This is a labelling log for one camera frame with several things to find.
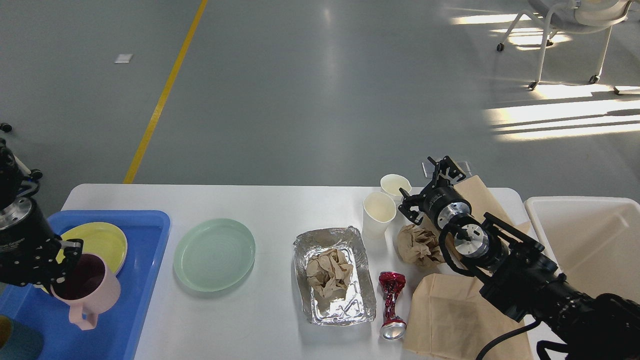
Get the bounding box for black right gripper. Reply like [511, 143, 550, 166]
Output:
[398, 155, 473, 230]

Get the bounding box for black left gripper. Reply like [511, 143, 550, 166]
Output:
[0, 197, 84, 296]

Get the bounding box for pink mug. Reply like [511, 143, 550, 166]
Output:
[49, 253, 121, 331]

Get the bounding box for light green plate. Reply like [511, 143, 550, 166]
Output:
[173, 218, 257, 293]

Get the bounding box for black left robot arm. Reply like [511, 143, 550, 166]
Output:
[0, 139, 83, 295]

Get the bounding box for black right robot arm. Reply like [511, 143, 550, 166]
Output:
[398, 156, 640, 360]

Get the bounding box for metal floor socket plate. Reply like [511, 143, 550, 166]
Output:
[422, 160, 476, 179]

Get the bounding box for rear white paper cup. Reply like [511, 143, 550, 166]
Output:
[380, 174, 413, 205]

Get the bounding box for white paper cup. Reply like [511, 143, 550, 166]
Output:
[362, 192, 397, 239]
[380, 174, 413, 205]

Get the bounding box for rear brown paper bag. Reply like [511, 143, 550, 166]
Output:
[446, 175, 533, 259]

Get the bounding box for brown paper bag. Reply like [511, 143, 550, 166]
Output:
[402, 273, 525, 360]
[446, 175, 533, 259]

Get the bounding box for front white paper cup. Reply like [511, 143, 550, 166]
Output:
[362, 192, 397, 239]

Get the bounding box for crumpled brown paper ball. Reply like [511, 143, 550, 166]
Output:
[395, 224, 445, 269]

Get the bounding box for yellow plate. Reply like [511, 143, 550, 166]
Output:
[61, 222, 128, 275]

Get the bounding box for teal cup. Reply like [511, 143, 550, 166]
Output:
[0, 315, 44, 360]

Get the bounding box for blue plastic tray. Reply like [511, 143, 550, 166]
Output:
[0, 210, 170, 360]

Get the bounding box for front brown paper bag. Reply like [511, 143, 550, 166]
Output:
[402, 273, 525, 360]

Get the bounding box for crumpled brown paper in tray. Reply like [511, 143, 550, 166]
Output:
[305, 248, 354, 299]

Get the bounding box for aluminium foil tray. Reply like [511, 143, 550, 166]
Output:
[294, 227, 377, 326]

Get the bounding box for white chair leg with caster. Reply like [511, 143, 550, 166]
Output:
[0, 122, 13, 133]

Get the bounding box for crushed red can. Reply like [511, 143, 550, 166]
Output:
[378, 271, 407, 341]

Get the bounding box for white plastic bin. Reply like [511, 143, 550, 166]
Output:
[524, 196, 640, 302]

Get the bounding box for white office chair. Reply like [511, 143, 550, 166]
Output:
[496, 0, 633, 91]

